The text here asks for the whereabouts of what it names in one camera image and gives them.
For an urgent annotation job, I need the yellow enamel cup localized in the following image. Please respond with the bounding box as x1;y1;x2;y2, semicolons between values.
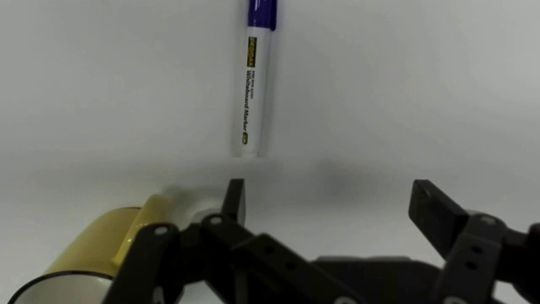
6;195;172;304

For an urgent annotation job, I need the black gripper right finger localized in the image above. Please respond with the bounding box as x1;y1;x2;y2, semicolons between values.
408;180;540;304

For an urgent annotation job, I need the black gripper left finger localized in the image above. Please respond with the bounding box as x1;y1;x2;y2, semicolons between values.
102;180;361;304

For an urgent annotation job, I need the white marker pen blue cap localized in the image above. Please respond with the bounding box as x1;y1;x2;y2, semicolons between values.
236;0;278;158

